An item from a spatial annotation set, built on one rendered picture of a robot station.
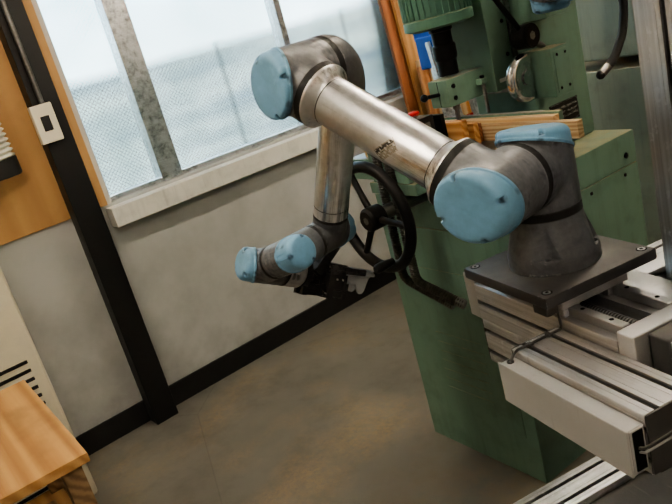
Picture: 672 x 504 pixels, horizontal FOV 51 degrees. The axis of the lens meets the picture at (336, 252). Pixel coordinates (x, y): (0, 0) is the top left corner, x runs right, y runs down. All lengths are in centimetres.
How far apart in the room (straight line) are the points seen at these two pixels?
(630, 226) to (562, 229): 97
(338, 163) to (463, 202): 45
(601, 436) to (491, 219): 32
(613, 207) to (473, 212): 106
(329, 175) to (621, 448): 77
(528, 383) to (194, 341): 208
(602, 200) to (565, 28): 47
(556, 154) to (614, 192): 93
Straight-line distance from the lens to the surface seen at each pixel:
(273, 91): 123
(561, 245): 117
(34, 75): 266
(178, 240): 291
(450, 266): 188
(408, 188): 173
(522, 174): 106
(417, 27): 182
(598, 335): 112
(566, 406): 104
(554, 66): 189
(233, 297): 306
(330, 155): 142
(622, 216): 210
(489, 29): 192
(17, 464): 186
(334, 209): 149
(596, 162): 199
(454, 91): 187
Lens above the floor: 128
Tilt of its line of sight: 18 degrees down
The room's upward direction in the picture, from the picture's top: 16 degrees counter-clockwise
